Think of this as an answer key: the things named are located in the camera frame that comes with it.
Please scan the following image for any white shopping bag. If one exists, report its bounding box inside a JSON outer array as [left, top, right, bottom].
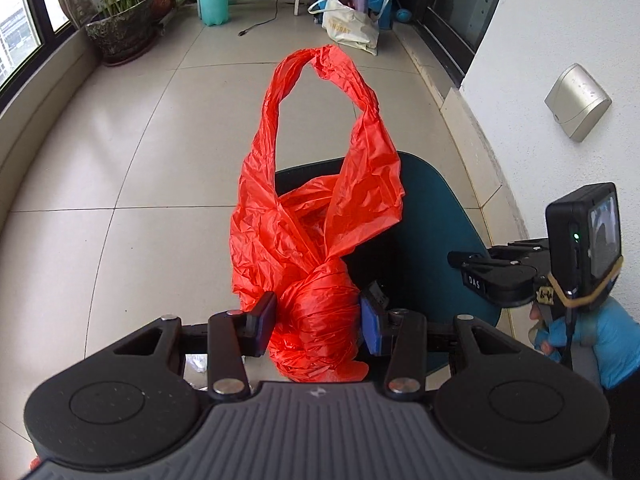
[[307, 0, 392, 57]]

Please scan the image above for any glazed flower pot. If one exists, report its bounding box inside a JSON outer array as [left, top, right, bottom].
[[85, 0, 157, 67]]

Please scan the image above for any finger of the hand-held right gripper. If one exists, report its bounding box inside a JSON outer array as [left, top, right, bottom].
[[447, 241, 550, 307]]

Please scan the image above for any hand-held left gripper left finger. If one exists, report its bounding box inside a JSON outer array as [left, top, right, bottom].
[[107, 291, 278, 401]]

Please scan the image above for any red flower pot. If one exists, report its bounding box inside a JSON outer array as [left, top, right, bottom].
[[149, 0, 177, 25]]

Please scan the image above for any person's right hand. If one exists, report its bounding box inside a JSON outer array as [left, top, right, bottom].
[[529, 304, 568, 363]]

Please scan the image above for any teal trash bin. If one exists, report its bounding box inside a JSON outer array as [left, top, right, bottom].
[[272, 151, 503, 376]]

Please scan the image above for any red plastic bag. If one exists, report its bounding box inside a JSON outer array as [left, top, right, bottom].
[[229, 44, 406, 385]]

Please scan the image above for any dark sliding door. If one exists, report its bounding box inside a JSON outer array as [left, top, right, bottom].
[[411, 0, 515, 87]]

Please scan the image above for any dark framed window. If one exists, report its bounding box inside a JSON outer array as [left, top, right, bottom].
[[0, 0, 140, 92]]

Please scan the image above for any silver wall box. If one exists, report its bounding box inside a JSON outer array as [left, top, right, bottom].
[[544, 63, 613, 143]]

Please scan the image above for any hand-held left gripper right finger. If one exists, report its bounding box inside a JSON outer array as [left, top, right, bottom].
[[360, 282, 531, 403]]

